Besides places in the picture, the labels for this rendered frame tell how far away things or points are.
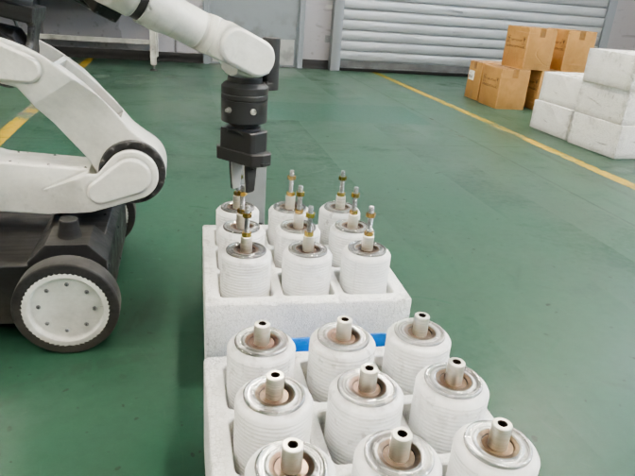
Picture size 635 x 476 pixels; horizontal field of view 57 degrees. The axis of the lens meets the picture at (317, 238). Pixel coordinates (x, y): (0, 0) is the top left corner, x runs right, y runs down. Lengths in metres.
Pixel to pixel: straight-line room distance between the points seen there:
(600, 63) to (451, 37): 3.21
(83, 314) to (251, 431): 0.63
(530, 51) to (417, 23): 1.99
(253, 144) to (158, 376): 0.48
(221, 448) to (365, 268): 0.49
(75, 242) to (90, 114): 0.28
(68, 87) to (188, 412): 0.69
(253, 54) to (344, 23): 5.23
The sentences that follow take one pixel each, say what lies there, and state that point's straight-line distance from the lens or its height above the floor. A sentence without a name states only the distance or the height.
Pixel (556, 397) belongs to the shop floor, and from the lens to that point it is 1.29.
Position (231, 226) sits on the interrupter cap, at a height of 0.25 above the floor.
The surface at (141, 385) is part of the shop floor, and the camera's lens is 1.18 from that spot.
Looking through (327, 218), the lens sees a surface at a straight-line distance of 1.33.
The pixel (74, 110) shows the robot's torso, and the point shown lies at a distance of 1.35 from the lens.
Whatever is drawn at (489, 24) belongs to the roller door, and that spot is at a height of 0.55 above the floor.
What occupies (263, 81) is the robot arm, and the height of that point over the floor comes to 0.54.
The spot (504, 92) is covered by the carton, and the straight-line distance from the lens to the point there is 4.78.
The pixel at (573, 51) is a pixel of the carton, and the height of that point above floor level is 0.45.
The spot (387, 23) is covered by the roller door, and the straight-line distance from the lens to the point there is 6.44.
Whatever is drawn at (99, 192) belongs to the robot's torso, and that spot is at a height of 0.28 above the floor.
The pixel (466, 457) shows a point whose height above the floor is 0.25.
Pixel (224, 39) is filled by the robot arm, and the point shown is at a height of 0.62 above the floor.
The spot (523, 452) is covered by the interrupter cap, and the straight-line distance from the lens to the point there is 0.72.
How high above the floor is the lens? 0.70
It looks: 23 degrees down
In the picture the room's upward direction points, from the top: 4 degrees clockwise
